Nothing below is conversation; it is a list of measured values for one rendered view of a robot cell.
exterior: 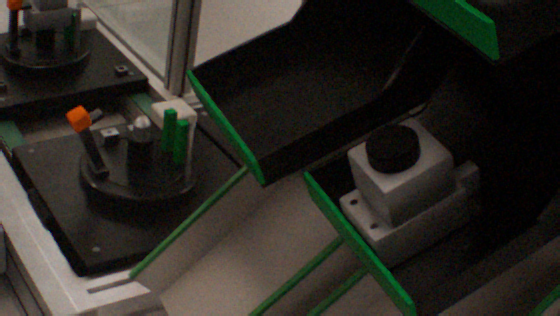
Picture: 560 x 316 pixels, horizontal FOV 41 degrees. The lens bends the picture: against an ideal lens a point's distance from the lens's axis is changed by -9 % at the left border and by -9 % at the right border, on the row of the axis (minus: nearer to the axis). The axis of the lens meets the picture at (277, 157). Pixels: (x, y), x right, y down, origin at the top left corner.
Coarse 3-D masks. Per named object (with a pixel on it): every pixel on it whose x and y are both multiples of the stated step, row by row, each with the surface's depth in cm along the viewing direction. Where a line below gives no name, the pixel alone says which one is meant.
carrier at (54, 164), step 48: (48, 144) 94; (96, 144) 92; (144, 144) 87; (192, 144) 85; (48, 192) 85; (96, 192) 85; (144, 192) 85; (192, 192) 88; (96, 240) 80; (144, 240) 81
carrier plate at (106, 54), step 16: (96, 32) 123; (96, 48) 118; (112, 48) 119; (0, 64) 110; (96, 64) 113; (112, 64) 114; (128, 64) 115; (16, 80) 106; (32, 80) 107; (48, 80) 107; (64, 80) 108; (80, 80) 109; (96, 80) 109; (112, 80) 110; (128, 80) 110; (144, 80) 112; (0, 96) 102; (16, 96) 103; (32, 96) 103; (48, 96) 104; (64, 96) 105; (80, 96) 106; (96, 96) 108; (112, 96) 110; (0, 112) 100; (16, 112) 101; (32, 112) 103
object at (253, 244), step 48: (240, 192) 69; (288, 192) 69; (192, 240) 69; (240, 240) 70; (288, 240) 67; (336, 240) 58; (192, 288) 70; (240, 288) 67; (288, 288) 59; (336, 288) 61
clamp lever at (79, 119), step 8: (72, 112) 81; (80, 112) 81; (96, 112) 83; (72, 120) 80; (80, 120) 81; (88, 120) 81; (96, 120) 82; (80, 128) 81; (88, 128) 82; (80, 136) 83; (88, 136) 83; (88, 144) 83; (88, 152) 84; (96, 152) 84; (96, 160) 85; (96, 168) 85
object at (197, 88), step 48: (336, 0) 63; (384, 0) 65; (240, 48) 62; (288, 48) 63; (336, 48) 62; (384, 48) 60; (432, 48) 53; (240, 96) 60; (288, 96) 59; (336, 96) 57; (384, 96) 53; (240, 144) 53; (288, 144) 52; (336, 144) 54
